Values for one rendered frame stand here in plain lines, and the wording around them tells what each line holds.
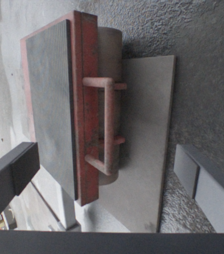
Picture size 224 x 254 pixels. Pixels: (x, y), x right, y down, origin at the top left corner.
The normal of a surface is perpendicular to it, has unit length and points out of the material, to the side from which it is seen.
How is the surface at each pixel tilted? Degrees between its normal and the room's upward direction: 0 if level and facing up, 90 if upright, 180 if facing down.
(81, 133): 90
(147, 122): 0
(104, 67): 65
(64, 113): 0
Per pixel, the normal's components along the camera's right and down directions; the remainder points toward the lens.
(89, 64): 0.64, 0.22
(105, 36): 0.34, 0.26
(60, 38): -0.77, 0.16
